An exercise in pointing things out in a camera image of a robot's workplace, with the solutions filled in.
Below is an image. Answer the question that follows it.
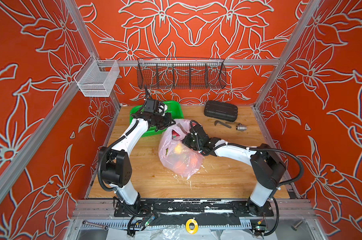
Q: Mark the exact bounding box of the metal drill chuck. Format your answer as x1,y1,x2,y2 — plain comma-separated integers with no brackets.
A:
236,124,248,132

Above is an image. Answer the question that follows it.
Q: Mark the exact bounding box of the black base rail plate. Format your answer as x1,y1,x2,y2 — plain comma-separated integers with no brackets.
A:
113,197,274,218

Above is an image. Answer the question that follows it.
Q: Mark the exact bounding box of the black hex key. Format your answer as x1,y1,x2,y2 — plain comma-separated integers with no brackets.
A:
214,121,232,129

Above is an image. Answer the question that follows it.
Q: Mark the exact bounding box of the black wire wall basket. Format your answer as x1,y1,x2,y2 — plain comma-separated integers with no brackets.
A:
137,57,227,90

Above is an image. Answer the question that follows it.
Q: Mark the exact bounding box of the black plastic case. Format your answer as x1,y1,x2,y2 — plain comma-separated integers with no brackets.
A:
204,100,238,122

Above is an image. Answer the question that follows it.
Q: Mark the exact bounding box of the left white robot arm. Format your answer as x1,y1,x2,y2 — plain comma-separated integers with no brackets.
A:
97,112,176,208

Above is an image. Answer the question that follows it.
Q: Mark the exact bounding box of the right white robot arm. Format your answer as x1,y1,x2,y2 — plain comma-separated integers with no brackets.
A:
182,120,304,216

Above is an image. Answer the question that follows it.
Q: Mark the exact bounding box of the yellow tape roll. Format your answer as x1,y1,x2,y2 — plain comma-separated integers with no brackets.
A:
185,219,199,235

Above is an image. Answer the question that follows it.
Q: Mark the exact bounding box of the pink plastic bag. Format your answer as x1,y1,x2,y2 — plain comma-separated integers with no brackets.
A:
158,119,204,179

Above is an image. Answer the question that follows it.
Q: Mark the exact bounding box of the green plastic basket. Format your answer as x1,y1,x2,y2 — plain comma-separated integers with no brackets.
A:
130,99,184,137

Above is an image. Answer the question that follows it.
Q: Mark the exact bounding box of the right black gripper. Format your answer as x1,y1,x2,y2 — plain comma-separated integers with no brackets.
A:
179,132,203,151

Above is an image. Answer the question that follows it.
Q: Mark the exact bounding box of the white mesh wall basket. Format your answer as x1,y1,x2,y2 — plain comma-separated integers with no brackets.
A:
74,55,120,97

